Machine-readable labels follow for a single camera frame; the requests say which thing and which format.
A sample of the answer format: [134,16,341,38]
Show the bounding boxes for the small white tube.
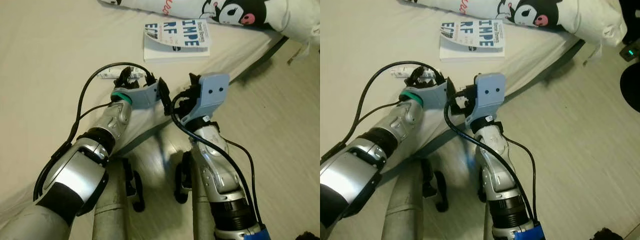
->
[98,69,155,81]
[390,66,441,80]

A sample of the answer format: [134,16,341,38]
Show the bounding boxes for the white book blue letters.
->
[143,19,212,63]
[439,19,506,62]

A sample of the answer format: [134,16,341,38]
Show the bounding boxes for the white Kuromi print quilt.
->
[97,0,321,66]
[400,0,628,66]

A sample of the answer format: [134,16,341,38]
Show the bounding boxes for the grey left robot leg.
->
[92,157,147,240]
[382,159,453,240]

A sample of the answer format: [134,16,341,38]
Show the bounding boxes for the black standing fan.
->
[620,62,640,113]

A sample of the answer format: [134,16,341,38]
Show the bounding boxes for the grey power strip green light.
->
[619,44,640,62]

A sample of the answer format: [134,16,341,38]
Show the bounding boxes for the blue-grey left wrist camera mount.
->
[122,77,162,108]
[417,80,451,108]

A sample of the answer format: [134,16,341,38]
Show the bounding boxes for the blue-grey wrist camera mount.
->
[417,80,451,108]
[466,72,507,126]
[122,77,162,108]
[181,72,231,126]

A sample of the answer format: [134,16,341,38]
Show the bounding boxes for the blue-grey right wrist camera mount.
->
[466,72,507,126]
[181,72,231,126]

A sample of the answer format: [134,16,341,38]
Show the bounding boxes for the grey-blue bed frame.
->
[410,39,587,166]
[115,36,291,158]

